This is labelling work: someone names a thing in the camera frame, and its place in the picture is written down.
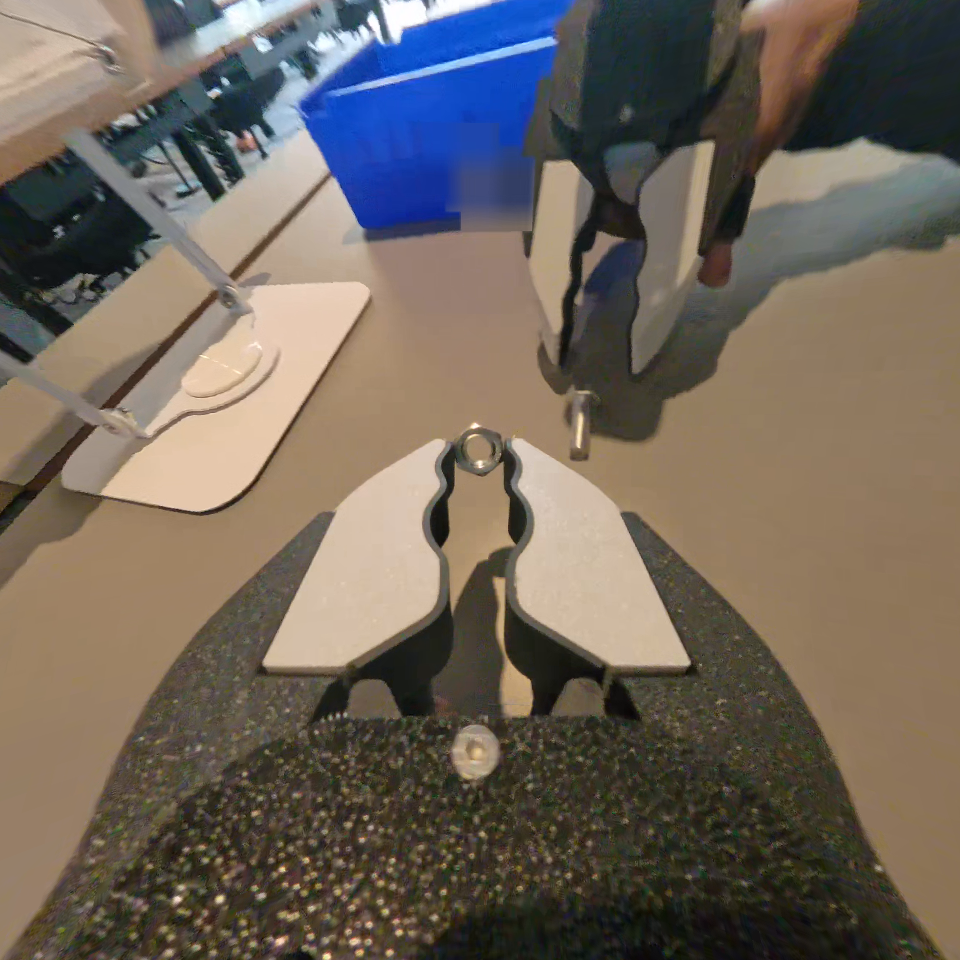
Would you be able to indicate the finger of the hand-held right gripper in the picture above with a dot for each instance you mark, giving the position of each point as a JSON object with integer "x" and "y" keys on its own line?
{"x": 671, "y": 247}
{"x": 551, "y": 247}

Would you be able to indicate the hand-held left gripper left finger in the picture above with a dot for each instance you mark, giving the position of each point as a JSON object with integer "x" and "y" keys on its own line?
{"x": 360, "y": 570}

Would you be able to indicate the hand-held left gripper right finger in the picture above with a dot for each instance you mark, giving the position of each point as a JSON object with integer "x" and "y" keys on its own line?
{"x": 592, "y": 570}

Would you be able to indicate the steel hex bolt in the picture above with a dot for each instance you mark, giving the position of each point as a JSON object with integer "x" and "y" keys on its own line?
{"x": 579, "y": 435}

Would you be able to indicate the steel hex nut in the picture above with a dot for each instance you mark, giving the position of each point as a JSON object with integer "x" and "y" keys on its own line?
{"x": 461, "y": 450}

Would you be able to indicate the blue plastic bin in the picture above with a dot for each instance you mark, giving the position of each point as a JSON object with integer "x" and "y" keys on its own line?
{"x": 397, "y": 135}

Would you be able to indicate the person's right hand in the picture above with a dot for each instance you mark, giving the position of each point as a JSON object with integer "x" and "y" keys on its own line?
{"x": 802, "y": 52}

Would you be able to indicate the grey stand pole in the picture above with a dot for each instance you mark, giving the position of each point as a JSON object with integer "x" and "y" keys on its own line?
{"x": 60, "y": 397}
{"x": 157, "y": 217}

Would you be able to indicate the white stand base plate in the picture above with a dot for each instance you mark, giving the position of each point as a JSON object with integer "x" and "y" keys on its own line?
{"x": 300, "y": 337}

